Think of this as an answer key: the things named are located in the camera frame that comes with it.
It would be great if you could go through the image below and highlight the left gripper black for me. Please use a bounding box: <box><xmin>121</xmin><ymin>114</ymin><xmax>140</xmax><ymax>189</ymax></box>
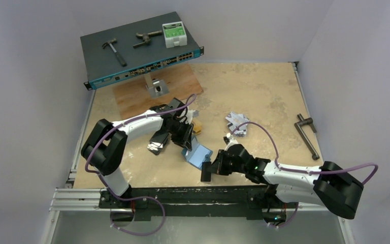
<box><xmin>165</xmin><ymin>120</ymin><xmax>193</xmax><ymax>151</ymax></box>

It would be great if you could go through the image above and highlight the blue card holder wallet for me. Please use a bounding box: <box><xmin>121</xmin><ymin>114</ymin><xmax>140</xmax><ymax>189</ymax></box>
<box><xmin>181</xmin><ymin>136</ymin><xmax>213</xmax><ymax>170</ymax></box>

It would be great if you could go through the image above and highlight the black credit card stack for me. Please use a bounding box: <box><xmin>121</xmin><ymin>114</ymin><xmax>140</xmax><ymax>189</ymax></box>
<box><xmin>147</xmin><ymin>130</ymin><xmax>169</xmax><ymax>156</ymax></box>

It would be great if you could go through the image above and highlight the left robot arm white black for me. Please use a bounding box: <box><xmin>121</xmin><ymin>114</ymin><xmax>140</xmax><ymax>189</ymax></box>
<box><xmin>80</xmin><ymin>94</ymin><xmax>196</xmax><ymax>208</ymax></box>

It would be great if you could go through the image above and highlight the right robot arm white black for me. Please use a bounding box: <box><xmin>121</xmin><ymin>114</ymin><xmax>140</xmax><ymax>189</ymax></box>
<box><xmin>207</xmin><ymin>144</ymin><xmax>364</xmax><ymax>220</ymax></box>

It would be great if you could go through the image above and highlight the gold credit card stack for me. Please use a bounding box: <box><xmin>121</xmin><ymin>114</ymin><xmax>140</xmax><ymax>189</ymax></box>
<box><xmin>192</xmin><ymin>121</ymin><xmax>203</xmax><ymax>135</ymax></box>

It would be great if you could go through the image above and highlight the wooden board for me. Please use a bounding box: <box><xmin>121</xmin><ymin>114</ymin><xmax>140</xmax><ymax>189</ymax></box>
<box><xmin>112</xmin><ymin>64</ymin><xmax>203</xmax><ymax>119</ymax></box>

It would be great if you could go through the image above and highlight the white green electrical module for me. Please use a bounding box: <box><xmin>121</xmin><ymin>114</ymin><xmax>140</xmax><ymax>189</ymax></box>
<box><xmin>162</xmin><ymin>21</ymin><xmax>187</xmax><ymax>48</ymax></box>

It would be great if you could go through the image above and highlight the small hammer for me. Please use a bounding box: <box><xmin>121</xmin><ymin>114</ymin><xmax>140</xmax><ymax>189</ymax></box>
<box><xmin>102</xmin><ymin>38</ymin><xmax>127</xmax><ymax>67</ymax></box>

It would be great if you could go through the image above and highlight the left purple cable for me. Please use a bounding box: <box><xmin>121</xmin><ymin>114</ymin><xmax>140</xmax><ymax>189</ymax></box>
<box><xmin>84</xmin><ymin>94</ymin><xmax>198</xmax><ymax>203</ymax></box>

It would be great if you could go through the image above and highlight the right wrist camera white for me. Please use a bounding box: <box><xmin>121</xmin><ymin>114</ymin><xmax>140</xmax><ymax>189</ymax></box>
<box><xmin>223</xmin><ymin>133</ymin><xmax>239</xmax><ymax>151</ymax></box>

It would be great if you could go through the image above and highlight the metal stand bracket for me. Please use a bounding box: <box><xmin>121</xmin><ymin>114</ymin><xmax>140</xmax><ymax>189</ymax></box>
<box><xmin>144</xmin><ymin>73</ymin><xmax>169</xmax><ymax>99</ymax></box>

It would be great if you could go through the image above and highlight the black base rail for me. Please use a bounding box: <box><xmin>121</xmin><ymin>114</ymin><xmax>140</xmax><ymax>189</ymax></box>
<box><xmin>99</xmin><ymin>185</ymin><xmax>297</xmax><ymax>222</ymax></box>

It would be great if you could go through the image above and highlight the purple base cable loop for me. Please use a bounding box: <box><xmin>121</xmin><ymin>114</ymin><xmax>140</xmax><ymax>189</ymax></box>
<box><xmin>109</xmin><ymin>196</ymin><xmax>167</xmax><ymax>236</ymax></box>

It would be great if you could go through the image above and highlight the bronze door handle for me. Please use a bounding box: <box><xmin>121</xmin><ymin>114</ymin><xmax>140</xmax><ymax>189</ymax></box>
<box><xmin>133</xmin><ymin>30</ymin><xmax>163</xmax><ymax>49</ymax></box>

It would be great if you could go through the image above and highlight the network switch grey teal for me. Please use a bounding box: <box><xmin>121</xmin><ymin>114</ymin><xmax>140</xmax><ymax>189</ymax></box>
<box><xmin>80</xmin><ymin>12</ymin><xmax>205</xmax><ymax>90</ymax></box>

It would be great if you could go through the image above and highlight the metal door lever handle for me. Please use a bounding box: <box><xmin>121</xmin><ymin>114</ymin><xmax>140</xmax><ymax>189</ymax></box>
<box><xmin>294</xmin><ymin>113</ymin><xmax>320</xmax><ymax>161</ymax></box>

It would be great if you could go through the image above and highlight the aluminium frame rail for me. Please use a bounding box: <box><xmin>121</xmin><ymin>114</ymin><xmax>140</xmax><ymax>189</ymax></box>
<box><xmin>47</xmin><ymin>161</ymin><xmax>354</xmax><ymax>244</ymax></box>

